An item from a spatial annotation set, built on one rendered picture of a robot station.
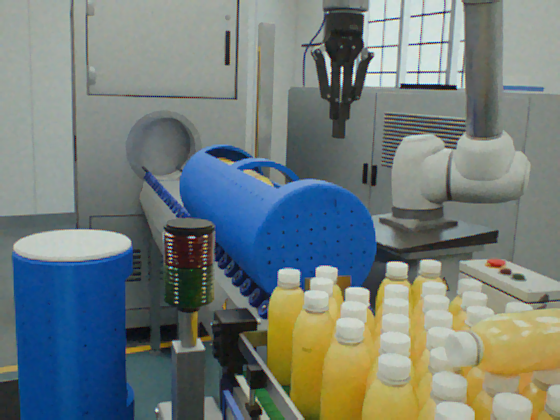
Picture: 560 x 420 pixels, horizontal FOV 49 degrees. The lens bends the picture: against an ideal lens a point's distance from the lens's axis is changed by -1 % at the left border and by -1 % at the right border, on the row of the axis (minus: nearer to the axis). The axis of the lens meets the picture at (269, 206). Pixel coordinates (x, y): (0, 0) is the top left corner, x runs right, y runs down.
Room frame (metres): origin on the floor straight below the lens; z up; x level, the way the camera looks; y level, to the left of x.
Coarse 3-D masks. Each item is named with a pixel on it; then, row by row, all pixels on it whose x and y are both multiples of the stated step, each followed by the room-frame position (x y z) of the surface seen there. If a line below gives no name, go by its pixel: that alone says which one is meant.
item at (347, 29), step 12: (336, 12) 1.20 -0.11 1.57; (348, 12) 1.19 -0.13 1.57; (336, 24) 1.20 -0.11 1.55; (348, 24) 1.19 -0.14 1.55; (360, 24) 1.21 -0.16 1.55; (336, 36) 1.21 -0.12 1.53; (348, 36) 1.22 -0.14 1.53; (360, 36) 1.23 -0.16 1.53; (336, 48) 1.21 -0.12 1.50; (348, 48) 1.22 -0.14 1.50; (360, 48) 1.23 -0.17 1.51
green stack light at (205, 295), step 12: (168, 276) 0.72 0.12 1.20; (180, 276) 0.71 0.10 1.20; (192, 276) 0.71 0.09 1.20; (204, 276) 0.72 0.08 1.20; (168, 288) 0.72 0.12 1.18; (180, 288) 0.71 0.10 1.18; (192, 288) 0.71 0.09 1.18; (204, 288) 0.72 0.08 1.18; (168, 300) 0.72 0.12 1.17; (180, 300) 0.71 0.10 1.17; (192, 300) 0.71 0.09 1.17; (204, 300) 0.72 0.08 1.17
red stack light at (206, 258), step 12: (168, 240) 0.72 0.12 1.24; (180, 240) 0.71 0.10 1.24; (192, 240) 0.71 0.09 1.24; (204, 240) 0.72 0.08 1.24; (168, 252) 0.72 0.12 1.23; (180, 252) 0.71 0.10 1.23; (192, 252) 0.71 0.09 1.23; (204, 252) 0.72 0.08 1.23; (168, 264) 0.72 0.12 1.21; (180, 264) 0.71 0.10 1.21; (192, 264) 0.71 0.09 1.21; (204, 264) 0.72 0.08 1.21
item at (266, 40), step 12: (264, 24) 2.71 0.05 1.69; (264, 36) 2.71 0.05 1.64; (264, 48) 2.71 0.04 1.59; (264, 60) 2.71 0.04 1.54; (264, 72) 2.71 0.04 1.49; (264, 84) 2.71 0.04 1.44; (264, 96) 2.71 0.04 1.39; (264, 108) 2.71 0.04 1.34; (264, 120) 2.71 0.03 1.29; (264, 132) 2.71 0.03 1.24; (264, 144) 2.71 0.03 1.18; (264, 156) 2.71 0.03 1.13; (264, 168) 2.71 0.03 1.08
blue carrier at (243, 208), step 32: (192, 160) 2.02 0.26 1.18; (256, 160) 1.66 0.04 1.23; (192, 192) 1.84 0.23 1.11; (224, 192) 1.54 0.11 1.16; (256, 192) 1.37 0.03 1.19; (288, 192) 1.26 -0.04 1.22; (320, 192) 1.27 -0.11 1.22; (224, 224) 1.46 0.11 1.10; (256, 224) 1.25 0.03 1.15; (288, 224) 1.25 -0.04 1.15; (320, 224) 1.27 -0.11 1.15; (352, 224) 1.30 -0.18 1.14; (256, 256) 1.23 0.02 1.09; (288, 256) 1.25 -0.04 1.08; (320, 256) 1.27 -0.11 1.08; (352, 256) 1.30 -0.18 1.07
